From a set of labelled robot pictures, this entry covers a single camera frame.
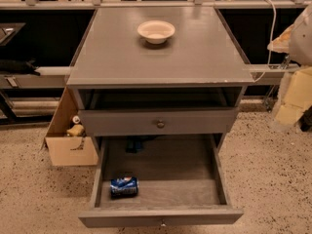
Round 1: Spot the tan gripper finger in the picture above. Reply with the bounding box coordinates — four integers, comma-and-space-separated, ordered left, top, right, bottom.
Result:
267, 24, 293, 54

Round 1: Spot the blue pepsi can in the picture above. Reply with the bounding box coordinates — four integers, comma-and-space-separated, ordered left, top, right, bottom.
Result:
110, 176, 138, 198

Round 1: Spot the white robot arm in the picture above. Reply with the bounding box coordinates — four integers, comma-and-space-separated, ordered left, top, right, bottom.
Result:
267, 4, 312, 66

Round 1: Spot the closed grey top drawer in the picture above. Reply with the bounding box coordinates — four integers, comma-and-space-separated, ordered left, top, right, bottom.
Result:
78, 109, 238, 137

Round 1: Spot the grey drawer cabinet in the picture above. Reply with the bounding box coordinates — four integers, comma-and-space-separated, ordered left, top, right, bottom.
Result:
65, 5, 255, 144

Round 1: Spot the round brass drawer knob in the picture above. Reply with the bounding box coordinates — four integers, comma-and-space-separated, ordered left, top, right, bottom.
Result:
157, 120, 165, 129

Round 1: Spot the open grey middle drawer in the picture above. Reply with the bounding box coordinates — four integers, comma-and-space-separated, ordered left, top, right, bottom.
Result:
79, 135, 243, 228

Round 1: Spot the white bowl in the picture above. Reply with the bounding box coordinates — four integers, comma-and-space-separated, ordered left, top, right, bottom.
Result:
137, 20, 176, 44

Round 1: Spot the yellow object in box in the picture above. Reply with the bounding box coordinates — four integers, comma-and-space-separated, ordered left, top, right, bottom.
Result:
66, 124, 85, 137

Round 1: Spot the cardboard box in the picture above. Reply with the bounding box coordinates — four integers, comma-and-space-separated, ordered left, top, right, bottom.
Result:
44, 88, 98, 166

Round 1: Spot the black object on left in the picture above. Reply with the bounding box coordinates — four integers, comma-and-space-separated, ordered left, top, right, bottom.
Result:
0, 59, 40, 76

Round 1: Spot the grey metal rail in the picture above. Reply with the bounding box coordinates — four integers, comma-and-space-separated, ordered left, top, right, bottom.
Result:
245, 63, 299, 86

